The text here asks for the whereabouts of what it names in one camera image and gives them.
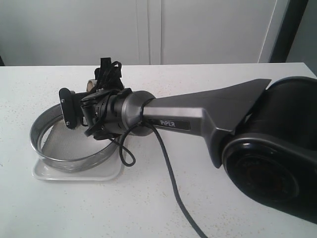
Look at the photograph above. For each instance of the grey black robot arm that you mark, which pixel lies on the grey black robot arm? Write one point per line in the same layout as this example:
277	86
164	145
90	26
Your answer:
263	133

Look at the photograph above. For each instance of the stainless steel cup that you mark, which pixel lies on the stainless steel cup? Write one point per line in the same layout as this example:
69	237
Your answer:
91	85

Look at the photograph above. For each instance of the white cabinet with doors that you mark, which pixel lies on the white cabinet with doors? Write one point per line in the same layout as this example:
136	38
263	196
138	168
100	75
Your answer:
80	32

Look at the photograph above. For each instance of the white square plastic tray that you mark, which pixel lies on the white square plastic tray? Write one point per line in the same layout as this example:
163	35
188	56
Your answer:
81	174

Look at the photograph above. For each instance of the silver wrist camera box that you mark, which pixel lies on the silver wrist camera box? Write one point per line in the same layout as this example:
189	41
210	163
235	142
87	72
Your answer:
70	107

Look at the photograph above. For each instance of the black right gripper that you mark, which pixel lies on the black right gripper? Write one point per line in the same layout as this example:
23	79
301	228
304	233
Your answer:
103	109

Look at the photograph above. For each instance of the round stainless steel sieve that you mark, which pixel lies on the round stainless steel sieve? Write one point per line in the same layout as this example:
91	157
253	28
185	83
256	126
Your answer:
50	125

